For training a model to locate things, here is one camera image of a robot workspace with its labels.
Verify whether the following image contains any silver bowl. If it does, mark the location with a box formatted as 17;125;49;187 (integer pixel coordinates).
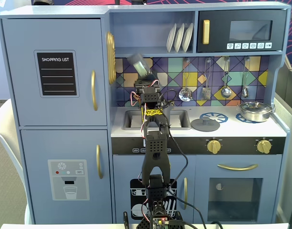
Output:
237;101;276;123

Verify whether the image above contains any gold dishwasher handle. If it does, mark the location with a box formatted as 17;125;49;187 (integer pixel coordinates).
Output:
182;177;188;211

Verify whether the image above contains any gold ribbed toy phone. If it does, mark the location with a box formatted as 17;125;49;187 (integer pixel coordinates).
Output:
105;31;117;85

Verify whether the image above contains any robot controller board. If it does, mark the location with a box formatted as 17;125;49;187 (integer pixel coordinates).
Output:
151;215;171;229

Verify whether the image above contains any white toy plate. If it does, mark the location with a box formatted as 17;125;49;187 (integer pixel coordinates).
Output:
174;22;186;53
166;23;177;53
182;22;194;53

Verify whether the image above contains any gold microwave handle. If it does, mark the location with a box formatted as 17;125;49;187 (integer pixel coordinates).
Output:
202;19;211;45

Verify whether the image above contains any steel skimmer spoon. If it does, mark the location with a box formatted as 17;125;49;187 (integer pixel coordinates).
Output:
178;58;193;102

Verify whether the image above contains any blue toy kitchen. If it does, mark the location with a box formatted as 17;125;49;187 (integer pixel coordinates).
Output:
0;1;292;225

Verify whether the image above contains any yellow cable wrap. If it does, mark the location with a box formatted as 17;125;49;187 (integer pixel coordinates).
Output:
144;108;164;118

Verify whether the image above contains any steel slotted spatula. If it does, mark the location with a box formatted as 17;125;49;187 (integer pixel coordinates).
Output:
201;58;212;101

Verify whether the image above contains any gray pot lid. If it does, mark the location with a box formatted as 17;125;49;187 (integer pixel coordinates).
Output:
190;116;221;132

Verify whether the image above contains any steel ladle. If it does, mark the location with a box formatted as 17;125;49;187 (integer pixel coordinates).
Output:
220;57;232;99

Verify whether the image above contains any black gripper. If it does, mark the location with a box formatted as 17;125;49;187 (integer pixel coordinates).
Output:
134;71;161;95

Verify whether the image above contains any steel serving spoon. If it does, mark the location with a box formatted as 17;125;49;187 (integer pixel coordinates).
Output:
241;56;252;99

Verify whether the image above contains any long gold fridge handle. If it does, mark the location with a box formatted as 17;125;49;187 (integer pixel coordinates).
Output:
90;69;99;112

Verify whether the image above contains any black red robot base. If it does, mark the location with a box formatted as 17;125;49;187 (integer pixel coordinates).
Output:
136;209;185;229

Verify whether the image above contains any gray salt shaker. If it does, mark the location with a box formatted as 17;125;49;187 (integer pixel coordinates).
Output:
126;53;153;78

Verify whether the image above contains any gray toy pot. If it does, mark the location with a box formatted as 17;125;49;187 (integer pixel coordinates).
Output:
138;104;175;127

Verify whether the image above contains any gold stove knob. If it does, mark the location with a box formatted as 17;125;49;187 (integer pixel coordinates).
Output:
256;139;271;154
206;139;221;155

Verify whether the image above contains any thin black USB cable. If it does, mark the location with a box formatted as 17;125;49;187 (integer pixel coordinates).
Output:
157;88;208;229

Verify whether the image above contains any gold oven handle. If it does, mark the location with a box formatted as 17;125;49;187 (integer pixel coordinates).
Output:
217;163;259;172

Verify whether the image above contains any short gold freezer handle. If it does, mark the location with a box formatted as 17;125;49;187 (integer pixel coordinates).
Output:
95;144;104;180

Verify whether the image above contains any white chair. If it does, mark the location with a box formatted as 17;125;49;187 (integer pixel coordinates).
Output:
0;97;30;225

